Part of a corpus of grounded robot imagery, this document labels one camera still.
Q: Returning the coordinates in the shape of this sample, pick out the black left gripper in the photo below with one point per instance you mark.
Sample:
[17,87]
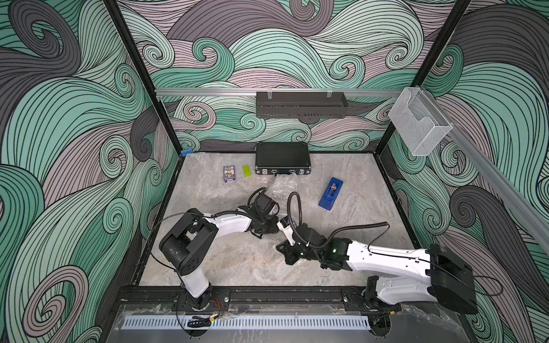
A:
[274,229]

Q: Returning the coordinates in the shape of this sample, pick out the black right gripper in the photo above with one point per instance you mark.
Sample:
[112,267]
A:
[287,251]

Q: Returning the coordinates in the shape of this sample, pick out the clear bubble wrap sheet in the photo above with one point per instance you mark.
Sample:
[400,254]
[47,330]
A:
[283,186]

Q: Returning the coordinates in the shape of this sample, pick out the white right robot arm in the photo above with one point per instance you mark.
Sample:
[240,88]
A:
[435,274]

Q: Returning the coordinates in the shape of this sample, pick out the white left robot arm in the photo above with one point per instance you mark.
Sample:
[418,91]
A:
[186,245]

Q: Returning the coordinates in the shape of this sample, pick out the green toy brick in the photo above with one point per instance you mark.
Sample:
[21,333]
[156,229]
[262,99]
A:
[246,170]

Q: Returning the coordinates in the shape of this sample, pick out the blue tape dispenser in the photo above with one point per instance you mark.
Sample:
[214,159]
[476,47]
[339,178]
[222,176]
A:
[330,194]

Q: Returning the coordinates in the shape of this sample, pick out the blue playing cards box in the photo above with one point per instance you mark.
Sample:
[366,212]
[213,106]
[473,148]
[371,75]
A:
[229,174]

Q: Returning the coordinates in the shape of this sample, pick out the black hard case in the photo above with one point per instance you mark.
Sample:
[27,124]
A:
[273,158]

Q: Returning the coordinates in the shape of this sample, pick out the blue toy brick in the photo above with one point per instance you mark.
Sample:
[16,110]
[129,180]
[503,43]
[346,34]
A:
[186,152]

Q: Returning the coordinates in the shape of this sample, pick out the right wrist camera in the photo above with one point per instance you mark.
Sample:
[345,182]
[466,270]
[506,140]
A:
[285,225]

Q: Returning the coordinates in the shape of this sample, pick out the black wall shelf tray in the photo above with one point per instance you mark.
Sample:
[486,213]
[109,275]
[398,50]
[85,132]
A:
[301,104]

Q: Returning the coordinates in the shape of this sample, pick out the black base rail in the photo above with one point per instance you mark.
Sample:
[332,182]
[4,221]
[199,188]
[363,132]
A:
[351,299]

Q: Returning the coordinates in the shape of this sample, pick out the clear acrylic wall holder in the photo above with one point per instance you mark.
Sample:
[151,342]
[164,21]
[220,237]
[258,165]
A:
[419,120]

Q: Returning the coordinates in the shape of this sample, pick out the white slotted cable duct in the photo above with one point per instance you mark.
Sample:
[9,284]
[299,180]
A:
[250,322]

